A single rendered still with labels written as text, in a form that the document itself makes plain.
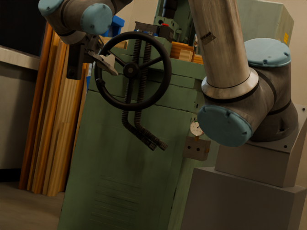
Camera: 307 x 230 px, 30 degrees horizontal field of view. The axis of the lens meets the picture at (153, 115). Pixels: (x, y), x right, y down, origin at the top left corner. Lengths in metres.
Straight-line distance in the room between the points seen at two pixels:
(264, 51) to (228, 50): 0.24
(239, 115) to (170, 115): 0.78
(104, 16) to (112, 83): 0.65
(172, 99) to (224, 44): 0.85
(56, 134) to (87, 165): 1.45
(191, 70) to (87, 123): 0.46
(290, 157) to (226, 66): 0.41
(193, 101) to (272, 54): 0.66
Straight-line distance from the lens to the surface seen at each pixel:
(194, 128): 2.13
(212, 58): 1.41
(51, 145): 3.75
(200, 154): 2.16
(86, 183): 2.31
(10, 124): 3.88
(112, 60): 1.92
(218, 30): 1.37
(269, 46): 1.65
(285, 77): 1.63
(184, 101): 2.20
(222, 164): 1.76
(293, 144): 1.72
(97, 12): 1.64
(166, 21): 2.38
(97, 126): 2.29
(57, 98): 3.76
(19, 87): 3.88
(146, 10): 5.10
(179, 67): 2.22
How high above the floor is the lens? 0.69
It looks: 1 degrees down
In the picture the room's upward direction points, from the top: 12 degrees clockwise
